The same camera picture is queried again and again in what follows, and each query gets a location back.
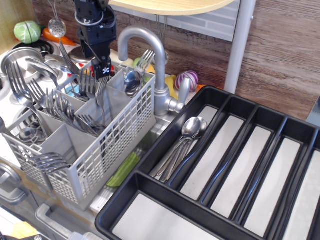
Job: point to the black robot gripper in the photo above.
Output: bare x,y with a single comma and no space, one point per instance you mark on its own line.
97,21

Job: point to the large spoon in basket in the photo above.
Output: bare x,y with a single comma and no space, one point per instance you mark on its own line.
132,84

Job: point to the large spoon left back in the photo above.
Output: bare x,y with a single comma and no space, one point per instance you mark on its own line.
44,70

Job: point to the grey plastic cutlery basket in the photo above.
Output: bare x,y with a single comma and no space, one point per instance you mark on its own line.
92,159

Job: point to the top spoon in tray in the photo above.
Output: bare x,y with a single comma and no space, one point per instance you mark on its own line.
160,167

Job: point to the spoon in tray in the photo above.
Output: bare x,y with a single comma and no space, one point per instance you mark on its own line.
203,126
160,167

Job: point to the lower spoon in tray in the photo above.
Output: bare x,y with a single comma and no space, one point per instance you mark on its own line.
203,126

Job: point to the black cutlery tray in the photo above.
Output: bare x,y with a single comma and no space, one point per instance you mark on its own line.
253,175

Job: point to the small steel pot lid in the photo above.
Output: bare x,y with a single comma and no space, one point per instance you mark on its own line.
77,55

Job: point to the fork leaning at back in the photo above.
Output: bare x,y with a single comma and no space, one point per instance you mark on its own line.
73,68

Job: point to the fork cluster back compartment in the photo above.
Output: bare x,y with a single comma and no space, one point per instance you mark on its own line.
87,84

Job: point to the fork in middle compartment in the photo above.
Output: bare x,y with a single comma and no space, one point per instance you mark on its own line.
99,96

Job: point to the fork beside faucet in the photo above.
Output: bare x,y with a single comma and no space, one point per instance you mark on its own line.
144,62

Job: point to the hanging steel skimmer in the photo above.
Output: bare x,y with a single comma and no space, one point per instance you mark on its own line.
56,26

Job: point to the orange toy carrot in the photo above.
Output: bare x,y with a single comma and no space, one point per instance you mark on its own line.
66,41

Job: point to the green toy cabbage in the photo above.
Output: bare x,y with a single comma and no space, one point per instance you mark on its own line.
27,32

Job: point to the steel pot with lid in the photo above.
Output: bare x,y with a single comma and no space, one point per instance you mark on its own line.
20,55

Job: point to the yellow toy pepper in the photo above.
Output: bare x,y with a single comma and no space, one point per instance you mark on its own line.
170,82

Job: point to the silver kitchen faucet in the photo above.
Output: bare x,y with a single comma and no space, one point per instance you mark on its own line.
163,101

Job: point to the large fork far left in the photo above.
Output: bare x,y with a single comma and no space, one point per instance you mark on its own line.
21,93

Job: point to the purple toy onion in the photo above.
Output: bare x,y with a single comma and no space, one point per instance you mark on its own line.
190,74

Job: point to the forks hanging at front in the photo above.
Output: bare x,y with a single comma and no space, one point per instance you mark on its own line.
49,163

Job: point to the green toy vegetable in sink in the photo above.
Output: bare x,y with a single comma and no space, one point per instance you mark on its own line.
123,171

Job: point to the grey metal post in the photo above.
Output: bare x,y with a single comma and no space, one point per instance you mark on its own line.
240,38

